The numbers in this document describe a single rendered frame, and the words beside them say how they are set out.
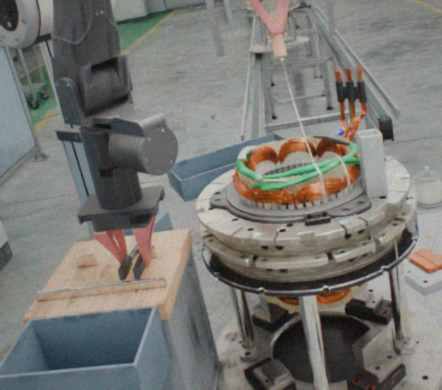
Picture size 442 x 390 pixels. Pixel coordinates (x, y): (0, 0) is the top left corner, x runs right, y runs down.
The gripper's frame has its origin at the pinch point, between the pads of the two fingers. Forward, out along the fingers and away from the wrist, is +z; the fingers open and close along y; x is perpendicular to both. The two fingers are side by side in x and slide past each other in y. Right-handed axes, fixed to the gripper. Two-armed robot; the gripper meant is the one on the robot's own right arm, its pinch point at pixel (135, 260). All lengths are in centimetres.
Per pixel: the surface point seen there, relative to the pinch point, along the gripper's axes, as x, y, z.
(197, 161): 44.2, 2.0, 4.4
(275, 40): 15.2, 21.8, -23.7
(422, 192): 63, 50, 26
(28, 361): -12.0, -12.2, 5.7
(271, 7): 300, 14, 11
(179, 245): 6.5, 4.5, 2.1
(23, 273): 197, -136, 119
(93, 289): -4.3, -5.0, 1.2
